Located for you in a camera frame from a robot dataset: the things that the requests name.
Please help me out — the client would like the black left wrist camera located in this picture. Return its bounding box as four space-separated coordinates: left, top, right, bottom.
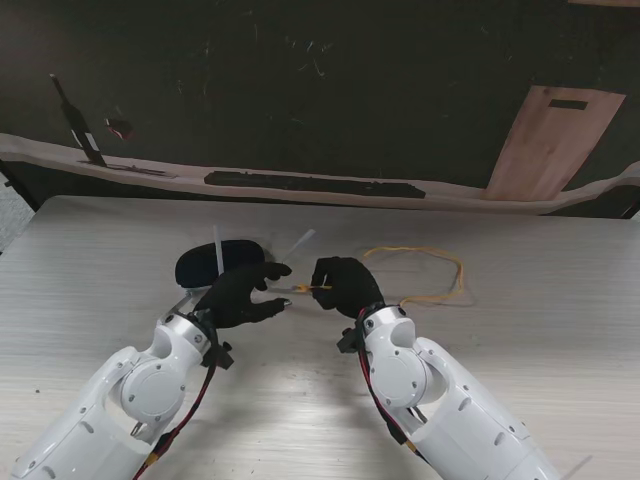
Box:
204 342 236 371

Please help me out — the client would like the dark wine bottle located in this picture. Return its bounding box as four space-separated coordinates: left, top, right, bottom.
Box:
48 73 109 167

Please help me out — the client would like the wooden cutting board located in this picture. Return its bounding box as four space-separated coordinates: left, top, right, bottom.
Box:
483 84 627 202

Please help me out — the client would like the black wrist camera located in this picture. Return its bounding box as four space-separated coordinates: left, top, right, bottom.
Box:
204 342 236 371
337 327 362 355

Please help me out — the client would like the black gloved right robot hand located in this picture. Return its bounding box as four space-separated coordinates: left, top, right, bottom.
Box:
309 256 386 320

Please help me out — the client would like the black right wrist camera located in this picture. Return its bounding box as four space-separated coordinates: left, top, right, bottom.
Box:
337 327 362 355

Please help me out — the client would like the yellow Ethernet cable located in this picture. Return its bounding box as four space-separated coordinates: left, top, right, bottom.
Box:
292 244 465 307

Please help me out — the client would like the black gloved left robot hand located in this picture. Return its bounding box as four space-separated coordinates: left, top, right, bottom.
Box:
193 263 294 330

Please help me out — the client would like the beige backdrop ledge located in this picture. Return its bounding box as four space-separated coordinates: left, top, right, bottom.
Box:
0 132 640 217

